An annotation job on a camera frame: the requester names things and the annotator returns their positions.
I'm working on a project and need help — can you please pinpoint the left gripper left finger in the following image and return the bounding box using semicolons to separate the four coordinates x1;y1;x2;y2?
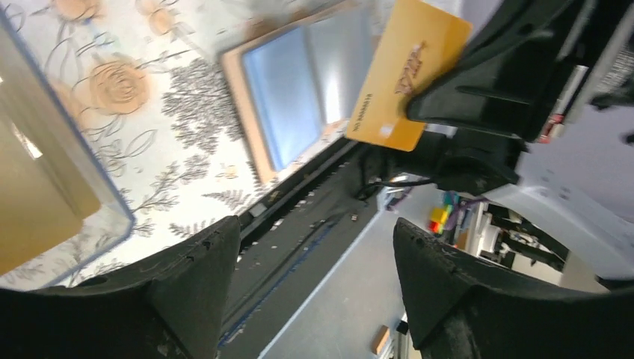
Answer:
1;216;240;358

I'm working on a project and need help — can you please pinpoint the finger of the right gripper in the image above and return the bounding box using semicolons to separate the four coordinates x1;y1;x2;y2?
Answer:
391;131;520;196
406;1;585;141

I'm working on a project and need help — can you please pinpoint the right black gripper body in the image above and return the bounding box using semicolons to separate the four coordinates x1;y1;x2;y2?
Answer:
540;1;633;144

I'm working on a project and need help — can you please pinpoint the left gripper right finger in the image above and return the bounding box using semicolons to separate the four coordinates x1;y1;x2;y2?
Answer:
393;218;633;358

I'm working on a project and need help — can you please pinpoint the yellow credit card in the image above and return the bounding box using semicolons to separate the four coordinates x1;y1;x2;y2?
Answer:
345;0;473;152

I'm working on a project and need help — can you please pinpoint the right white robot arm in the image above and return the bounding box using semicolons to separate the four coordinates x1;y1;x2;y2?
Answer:
405;1;633;282

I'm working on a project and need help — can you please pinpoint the floral tablecloth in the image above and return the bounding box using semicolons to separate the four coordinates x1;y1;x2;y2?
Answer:
1;1;344;290

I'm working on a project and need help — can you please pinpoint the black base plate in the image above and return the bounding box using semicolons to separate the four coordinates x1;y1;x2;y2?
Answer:
218;140;386;357

